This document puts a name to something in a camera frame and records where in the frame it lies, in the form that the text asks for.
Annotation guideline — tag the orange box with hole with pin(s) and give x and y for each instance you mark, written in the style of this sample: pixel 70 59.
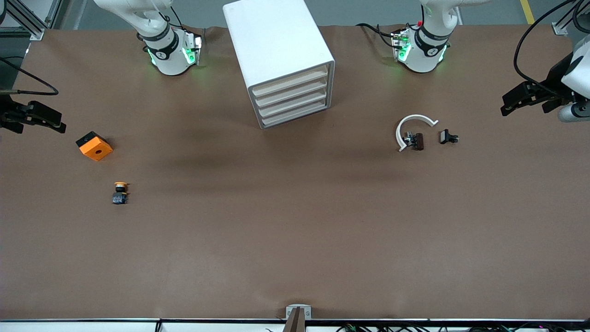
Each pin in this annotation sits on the orange box with hole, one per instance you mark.
pixel 97 150

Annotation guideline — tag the dark brown terminal block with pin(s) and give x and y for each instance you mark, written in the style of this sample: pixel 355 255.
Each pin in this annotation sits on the dark brown terminal block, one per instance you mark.
pixel 418 141

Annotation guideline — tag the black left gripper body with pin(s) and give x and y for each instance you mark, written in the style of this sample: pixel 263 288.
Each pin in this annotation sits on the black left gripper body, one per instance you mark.
pixel 554 78

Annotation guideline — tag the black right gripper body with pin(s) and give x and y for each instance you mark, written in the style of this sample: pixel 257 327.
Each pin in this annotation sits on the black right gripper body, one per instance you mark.
pixel 10 114

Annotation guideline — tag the aluminium frame post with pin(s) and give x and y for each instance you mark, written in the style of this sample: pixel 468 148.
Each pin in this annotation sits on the aluminium frame post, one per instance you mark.
pixel 32 27
pixel 560 28

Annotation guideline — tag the yellow push button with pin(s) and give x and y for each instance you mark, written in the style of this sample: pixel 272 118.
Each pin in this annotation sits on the yellow push button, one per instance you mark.
pixel 120 197

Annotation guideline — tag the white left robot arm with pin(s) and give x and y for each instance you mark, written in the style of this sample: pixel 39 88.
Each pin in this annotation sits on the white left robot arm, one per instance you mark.
pixel 421 55

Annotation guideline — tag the grey metal bracket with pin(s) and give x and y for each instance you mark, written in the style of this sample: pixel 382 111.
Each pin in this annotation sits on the grey metal bracket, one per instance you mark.
pixel 289 310

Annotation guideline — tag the small black switch part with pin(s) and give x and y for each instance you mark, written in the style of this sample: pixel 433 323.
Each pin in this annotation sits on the small black switch part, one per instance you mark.
pixel 445 136

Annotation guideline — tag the brown camera pole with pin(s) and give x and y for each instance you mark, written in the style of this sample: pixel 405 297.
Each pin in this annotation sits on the brown camera pole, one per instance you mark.
pixel 297 323

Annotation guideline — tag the brown table cover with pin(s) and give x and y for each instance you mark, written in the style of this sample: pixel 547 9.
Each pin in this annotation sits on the brown table cover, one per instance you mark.
pixel 295 230

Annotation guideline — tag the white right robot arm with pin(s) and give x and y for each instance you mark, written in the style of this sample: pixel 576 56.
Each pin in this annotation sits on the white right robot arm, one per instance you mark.
pixel 168 60

